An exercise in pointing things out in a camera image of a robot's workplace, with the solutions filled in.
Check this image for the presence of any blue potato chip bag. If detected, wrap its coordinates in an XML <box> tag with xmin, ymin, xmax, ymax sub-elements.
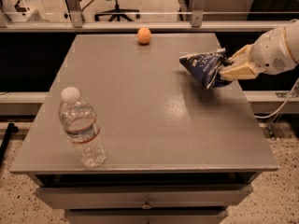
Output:
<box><xmin>179</xmin><ymin>50</ymin><xmax>231</xmax><ymax>89</ymax></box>

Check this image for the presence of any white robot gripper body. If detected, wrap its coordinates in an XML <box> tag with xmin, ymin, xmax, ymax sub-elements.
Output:
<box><xmin>251</xmin><ymin>25</ymin><xmax>299</xmax><ymax>76</ymax></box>

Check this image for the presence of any upper drawer with knob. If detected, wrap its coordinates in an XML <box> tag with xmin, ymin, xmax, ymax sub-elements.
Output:
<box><xmin>36</xmin><ymin>185</ymin><xmax>253</xmax><ymax>210</ymax></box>

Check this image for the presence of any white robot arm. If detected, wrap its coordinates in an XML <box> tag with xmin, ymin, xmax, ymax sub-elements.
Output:
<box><xmin>219</xmin><ymin>21</ymin><xmax>299</xmax><ymax>81</ymax></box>

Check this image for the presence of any grey metal railing frame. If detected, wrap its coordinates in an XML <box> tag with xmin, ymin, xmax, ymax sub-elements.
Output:
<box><xmin>1</xmin><ymin>0</ymin><xmax>299</xmax><ymax>33</ymax></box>

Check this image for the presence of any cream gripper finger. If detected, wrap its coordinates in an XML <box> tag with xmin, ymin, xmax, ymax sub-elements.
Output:
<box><xmin>229</xmin><ymin>45</ymin><xmax>252</xmax><ymax>66</ymax></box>
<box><xmin>219</xmin><ymin>62</ymin><xmax>260</xmax><ymax>81</ymax></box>

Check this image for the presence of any lower drawer front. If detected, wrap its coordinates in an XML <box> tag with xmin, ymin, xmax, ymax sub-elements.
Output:
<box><xmin>65</xmin><ymin>209</ymin><xmax>227</xmax><ymax>224</ymax></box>

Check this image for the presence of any white cable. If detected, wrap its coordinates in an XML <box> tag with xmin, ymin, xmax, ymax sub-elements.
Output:
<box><xmin>254</xmin><ymin>77</ymin><xmax>299</xmax><ymax>120</ymax></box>

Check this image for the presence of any grey wooden drawer cabinet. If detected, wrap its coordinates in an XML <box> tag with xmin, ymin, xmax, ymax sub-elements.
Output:
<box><xmin>8</xmin><ymin>32</ymin><xmax>280</xmax><ymax>224</ymax></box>

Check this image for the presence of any black pole on floor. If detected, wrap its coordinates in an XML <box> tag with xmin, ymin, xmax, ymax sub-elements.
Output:
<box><xmin>0</xmin><ymin>123</ymin><xmax>19</xmax><ymax>165</ymax></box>

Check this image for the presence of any clear plastic water bottle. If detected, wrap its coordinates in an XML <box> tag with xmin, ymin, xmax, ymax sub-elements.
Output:
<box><xmin>59</xmin><ymin>87</ymin><xmax>106</xmax><ymax>169</ymax></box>

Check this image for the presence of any orange fruit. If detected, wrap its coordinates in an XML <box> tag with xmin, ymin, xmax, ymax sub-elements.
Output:
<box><xmin>137</xmin><ymin>27</ymin><xmax>151</xmax><ymax>45</ymax></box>

